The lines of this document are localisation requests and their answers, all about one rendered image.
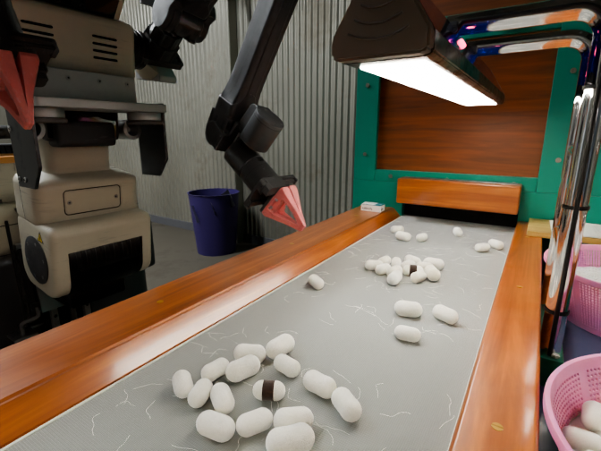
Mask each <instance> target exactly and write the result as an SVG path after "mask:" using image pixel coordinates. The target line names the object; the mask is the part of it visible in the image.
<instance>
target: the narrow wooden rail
mask: <svg viewBox="0 0 601 451"><path fill-rule="evenodd" d="M528 224H529V222H523V221H518V222H517V225H516V227H515V230H514V233H513V237H512V241H511V245H510V248H509V250H508V254H507V257H506V260H505V263H504V268H503V272H502V275H501V277H500V280H499V284H498V287H497V289H496V293H495V298H494V301H493V304H492V307H491V311H490V313H489V316H488V320H487V324H486V328H485V331H484V334H483V336H482V340H481V343H480V346H479V349H478V354H477V358H476V360H475V363H474V367H473V370H472V372H471V376H470V381H469V384H468V387H467V390H466V393H465V397H464V399H463V402H462V406H461V410H460V414H459V417H458V420H457V423H456V426H455V429H454V432H453V437H452V440H451V444H450V446H449V449H448V451H539V398H540V343H541V288H542V238H540V237H534V236H527V230H528Z"/></svg>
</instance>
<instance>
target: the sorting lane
mask: <svg viewBox="0 0 601 451"><path fill-rule="evenodd" d="M392 226H403V228H404V232H406V233H409V234H410V235H411V239H410V240H409V241H407V242H405V241H403V240H398V239H397V238H396V237H395V234H396V233H395V234H394V233H392V232H391V227H392ZM455 227H459V228H460V229H461V230H462V236H459V237H457V236H455V235H454V233H453V229H454V228H455ZM514 230H515V229H514ZM514 230H511V229H503V228H496V227H488V226H481V225H466V224H459V223H452V222H444V221H436V220H429V219H421V218H414V217H403V216H400V217H398V218H396V219H395V220H394V221H392V222H390V223H388V224H387V225H384V226H383V227H381V228H379V229H377V230H376V231H375V232H373V233H372V234H369V235H367V236H366V237H364V238H362V239H360V240H359V241H357V242H356V243H354V244H352V245H350V246H349V247H347V248H345V249H344V250H342V251H339V252H338V253H336V254H335V255H334V256H332V257H330V258H328V259H327V260H324V261H322V262H321V263H319V264H317V265H316V266H315V267H313V268H311V269H309V270H307V271H306V272H304V273H302V274H300V275H299V276H297V277H295V278H294V279H292V280H290V281H289V282H287V283H285V284H284V285H281V286H279V287H278V288H276V289H275V290H273V291H272V292H270V293H268V294H266V295H264V296H262V297H261V298H259V299H257V300H256V301H254V302H252V303H251V304H249V305H247V306H246V307H244V308H242V309H240V310H239V311H236V312H235V313H234V314H232V315H230V316H229V317H227V318H225V319H223V320H221V321H219V322H218V323H216V324H215V325H213V326H212V327H210V328H208V329H206V330H204V331H202V332H201V333H199V334H197V335H196V336H194V337H192V338H191V339H189V340H187V341H185V342H184V343H182V344H180V345H178V346H176V347H175V348H174V349H172V350H170V351H169V352H167V353H164V354H163V355H161V356H159V357H158V358H156V359H155V360H153V361H152V362H149V363H147V364H146V365H144V366H142V367H141V368H139V369H137V370H135V371H134V372H132V373H131V374H129V375H127V376H125V377H124V378H122V379H120V380H118V381H116V382H115V383H114V384H112V385H110V386H109V387H106V388H104V389H103V390H101V391H99V392H97V393H96V394H95V395H93V396H91V397H89V398H87V399H86V400H84V401H82V402H81V403H79V404H76V405H75V406H74V407H72V408H71V409H69V410H67V411H65V412H64V413H61V414H59V415H58V416H56V417H54V419H52V420H50V421H48V422H46V423H44V424H43V425H41V426H39V427H37V428H36V429H34V430H33V431H31V432H29V433H27V434H26V435H24V436H22V437H21V438H18V439H16V440H15V441H14V442H12V443H10V444H9V445H7V446H5V447H3V448H1V449H0V451H267V449H266V439H267V435H268V433H269V432H270V430H272V429H273V428H274V427H275V426H274V423H272V425H271V427H270V428H269V429H268V430H265V431H263V432H260V433H258V434H256V435H253V436H251V437H248V438H245V437H242V436H240V435H239V434H238V432H237V430H236V422H237V420H238V418H239V417H240V416H241V415H242V414H243V413H247V412H250V411H253V410H255V409H258V408H260V407H265V408H267V409H268V410H270V411H271V413H272V414H273V419H274V415H275V413H276V411H278V410H279V409H281V408H284V407H294V406H305V407H308V408H309V409H310V410H311V411H312V413H313V416H314V421H313V424H312V426H311V428H312V429H313V431H314V434H315V442H314V445H313V447H312V448H311V449H310V451H448V449H449V446H450V444H451V440H452V437H453V432H454V429H455V426H456V423H457V420H458V417H459V414H460V410H461V406H462V402H463V399H464V397H465V393H466V390H467V387H468V384H469V381H470V376H471V372H472V370H473V367H474V363H475V360H476V358H477V354H478V349H479V346H480V343H481V340H482V336H483V334H484V331H485V328H486V324H487V320H488V316H489V313H490V311H491V307H492V304H493V301H494V298H495V293H496V289H497V287H498V284H499V280H500V277H501V275H502V272H503V268H504V263H505V260H506V257H507V254H508V250H509V248H510V245H511V241H512V237H513V233H514ZM422 233H425V234H427V239H426V241H423V242H418V241H417V240H416V236H417V235H418V234H422ZM491 239H495V240H498V241H501V242H503V243H504V247H503V248H502V249H501V250H498V249H495V248H491V247H490V250H489V251H482V252H478V251H476V250H475V245H476V244H477V243H488V241H489V240H491ZM407 255H412V256H415V257H418V258H420V261H421V262H423V260H424V259H425V258H428V257H429V258H436V259H441V260H442V261H443V262H444V268H443V269H441V270H439V272H440V278H439V279H438V280H437V281H431V280H429V279H428V278H426V279H425V280H424V281H421V282H418V283H413V282H412V281H411V277H409V276H406V275H404V274H403V272H402V280H401V281H400V282H399V283H398V284H397V285H390V284H388V282H387V277H388V275H387V274H383V275H378V274H377V273H376V271H375V270H368V269H366V267H365V263H366V261H367V260H378V259H379V258H382V257H384V256H389V257H390V258H391V263H392V258H394V257H398V258H400V259H401V261H402V263H403V262H404V258H405V256H407ZM391 263H390V264H389V265H390V266H392V265H391ZM313 274H315V275H318V276H319V277H320V278H322V279H323V281H324V286H323V288H321V289H319V290H317V289H315V288H314V287H313V286H312V285H310V284H309V276H310V275H313ZM398 301H410V302H417V303H419V304H420V305H421V307H422V310H423V311H422V314H421V315H420V316H419V317H417V318H411V317H404V316H400V315H398V314H397V313H396V312H395V310H394V305H395V304H396V303H397V302H398ZM437 304H442V305H444V306H446V307H448V308H450V309H453V310H455V311H456V312H457V313H458V316H459V318H458V320H457V322H456V323H454V324H448V323H446V322H444V321H442V320H440V319H437V318H436V317H435V316H434V315H433V312H432V310H433V308H434V307H435V306H436V305H437ZM399 325H404V326H408V327H413V328H417V329H418V330H419V332H420V334H421V338H420V340H419V341H418V342H415V343H412V342H408V341H403V340H400V339H398V338H397V337H396V336H395V334H394V330H395V328H396V327H397V326H399ZM282 334H289V335H291V336H292V337H293V339H294V342H295V345H294V347H293V349H292V350H291V351H290V352H289V353H287V354H286V355H288V356H289V357H291V358H293V359H294V360H296V361H298V362H299V364H300V373H299V375H298V376H297V377H295V378H289V377H287V376H286V375H284V374H283V373H282V372H280V371H278V370H277V369H276V368H275V366H274V360H273V359H271V358H269V357H268V356H267V353H266V358H265V360H264V361H263V362H261V363H260V368H259V371H258V373H257V374H255V375H253V376H251V377H248V378H246V379H244V380H242V381H240V382H232V381H230V380H229V379H228V378H227V377H226V374H224V375H223V376H221V377H220V378H218V379H216V380H214V381H213V382H212V383H213V386H214V385H215V384H216V383H221V382H222V383H225V384H227V385H228V386H229V388H230V389H231V392H232V394H233V398H234V402H235V403H234V408H233V410H232V411H231V412H230V413H228V414H226V415H228V416H230V417H231V418H232V419H233V421H234V423H235V432H234V434H233V436H232V438H231V439H229V440H228V441H226V442H223V443H221V442H217V441H215V440H213V439H210V438H207V437H204V436H202V435H200V434H199V433H198V431H197V428H196V420H197V418H198V417H199V415H200V414H201V413H202V412H204V411H206V410H213V411H214V410H215V408H214V406H213V404H212V401H211V399H210V396H209V398H208V400H207V401H206V403H205V404H204V405H203V406H201V407H200V408H193V407H191V406H190V405H189V403H188V397H186V398H179V397H177V396H176V395H175V393H174V389H173V383H172V379H173V375H174V373H175V372H176V371H178V370H186V371H188V372H189V373H190V375H191V379H192V382H193V386H195V384H196V383H197V382H198V381H199V380H200V379H202V377H201V375H200V373H201V370H202V368H203V367H204V366H205V365H206V364H209V363H211V362H213V361H214V360H216V359H218V358H225V359H226V360H228V362H229V363H230V362H232V361H235V358H234V356H233V351H234V349H235V347H236V346H237V345H239V344H251V345H262V346H263V347H264V348H265V350H266V346H267V343H268V342H269V341H271V340H273V339H274V338H276V337H278V336H280V335H282ZM309 370H317V371H319V372H320V373H322V374H324V375H327V376H328V377H331V378H332V379H334V381H335V383H336V386H337V387H346V388H347V389H349V390H350V391H351V393H352V394H353V396H354V397H355V398H356V399H357V400H358V401H359V402H360V405H361V408H362V414H361V416H360V418H359V419H358V420H357V421H355V422H348V421H346V420H344V419H343V417H342V416H341V414H339V412H338V411H337V410H336V408H335V407H334V405H333V403H332V400H331V398H329V399H325V398H322V397H320V396H318V395H317V394H315V393H313V392H310V391H308V390H307V389H306V388H305V387H304V385H303V377H304V375H305V373H306V372H307V371H309ZM264 379H270V380H278V381H281V382H282V383H283V384H284V386H285V395H284V397H283V398H282V399H281V400H279V401H274V402H272V401H262V400H258V399H257V398H256V397H255V396H254V395H253V392H252V389H253V386H254V385H255V383H256V382H258V381H259V380H264Z"/></svg>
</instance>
